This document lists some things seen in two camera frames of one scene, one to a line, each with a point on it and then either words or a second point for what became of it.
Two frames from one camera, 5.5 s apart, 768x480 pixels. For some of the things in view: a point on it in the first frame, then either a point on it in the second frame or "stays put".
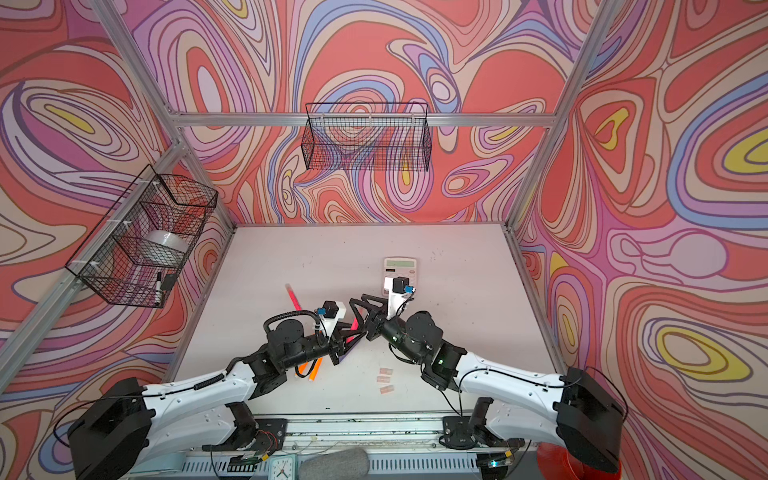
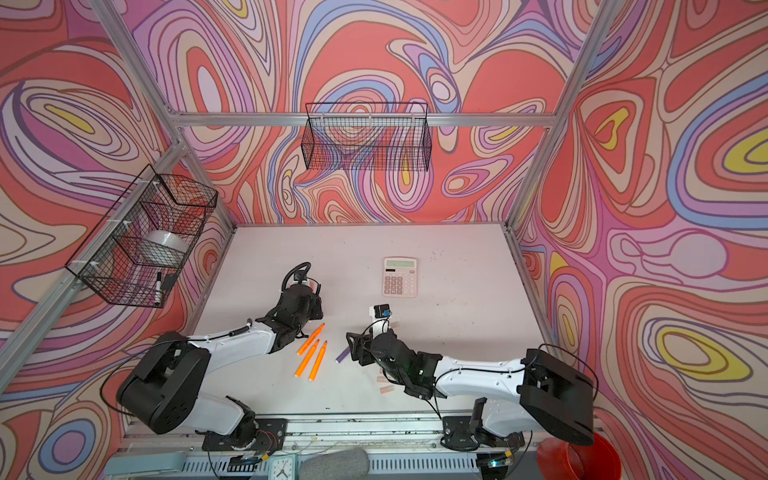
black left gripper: x=339 y=350 -> x=316 y=301
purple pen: x=341 y=358 stays put
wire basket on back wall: x=367 y=136 stays put
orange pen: x=316 y=369 stays put
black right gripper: x=375 y=315 -> x=361 y=346
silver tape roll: x=170 y=239 stays put
